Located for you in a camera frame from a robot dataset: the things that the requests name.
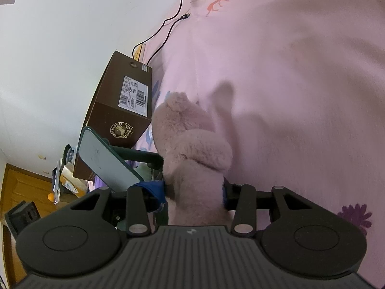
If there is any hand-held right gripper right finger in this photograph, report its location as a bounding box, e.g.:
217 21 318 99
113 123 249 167
222 178 313 237

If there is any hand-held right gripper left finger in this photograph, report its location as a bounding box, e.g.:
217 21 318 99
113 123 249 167
70 180 167 237

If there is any pink plush bear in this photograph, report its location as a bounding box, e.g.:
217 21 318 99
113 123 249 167
151 91 234 227

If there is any wooden door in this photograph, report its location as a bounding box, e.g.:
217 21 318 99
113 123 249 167
0 163 58 287

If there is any dark green phone stand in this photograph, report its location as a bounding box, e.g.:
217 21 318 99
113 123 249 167
102 138 165 173

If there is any grey smartphone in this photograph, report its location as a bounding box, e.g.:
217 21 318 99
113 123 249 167
77 126 145 194

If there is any yellow and white tissue box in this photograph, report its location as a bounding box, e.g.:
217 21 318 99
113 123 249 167
58 162 88 197

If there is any brown cardboard shoe box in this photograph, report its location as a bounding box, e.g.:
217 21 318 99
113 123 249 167
73 51 153 183

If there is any pink flowered bed sheet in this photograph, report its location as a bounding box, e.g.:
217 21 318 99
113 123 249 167
132 0 385 289

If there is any black charging cable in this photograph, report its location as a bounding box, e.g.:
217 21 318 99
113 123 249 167
132 0 192 67

